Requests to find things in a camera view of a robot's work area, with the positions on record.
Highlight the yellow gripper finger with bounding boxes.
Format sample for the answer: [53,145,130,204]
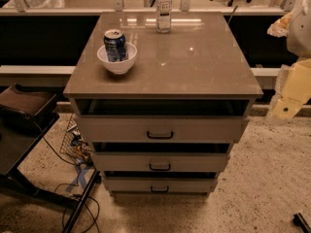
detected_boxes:
[267,58,311,120]

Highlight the blue pepsi can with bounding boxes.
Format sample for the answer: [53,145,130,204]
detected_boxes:
[103,29,128,62]

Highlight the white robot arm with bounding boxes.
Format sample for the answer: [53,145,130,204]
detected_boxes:
[267,0,311,121]

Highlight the white ceramic bowl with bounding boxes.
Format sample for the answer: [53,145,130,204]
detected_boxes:
[97,43,137,75]

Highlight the black object at floor corner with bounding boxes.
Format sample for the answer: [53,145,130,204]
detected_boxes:
[293,213,311,233]

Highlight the grey drawer cabinet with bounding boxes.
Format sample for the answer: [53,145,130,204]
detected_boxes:
[64,12,262,181]

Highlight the clear plastic water bottle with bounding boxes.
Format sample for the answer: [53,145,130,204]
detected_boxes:
[155,0,172,33]

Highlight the top drawer with black handle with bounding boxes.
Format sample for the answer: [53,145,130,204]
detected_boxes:
[75,116,249,143]

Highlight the drawer with black handle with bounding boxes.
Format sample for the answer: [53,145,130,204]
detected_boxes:
[91,152,228,172]
[103,178,218,193]
[75,116,249,143]

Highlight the middle drawer with black handle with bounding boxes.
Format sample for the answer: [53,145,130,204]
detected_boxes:
[91,152,228,172]

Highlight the bottom drawer with black handle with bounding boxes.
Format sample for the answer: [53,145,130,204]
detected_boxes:
[103,178,218,193]

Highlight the wire mesh basket with clutter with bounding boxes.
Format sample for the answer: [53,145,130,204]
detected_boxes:
[60,116,92,165]

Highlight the black floor cable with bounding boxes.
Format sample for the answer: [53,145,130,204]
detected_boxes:
[33,121,101,233]

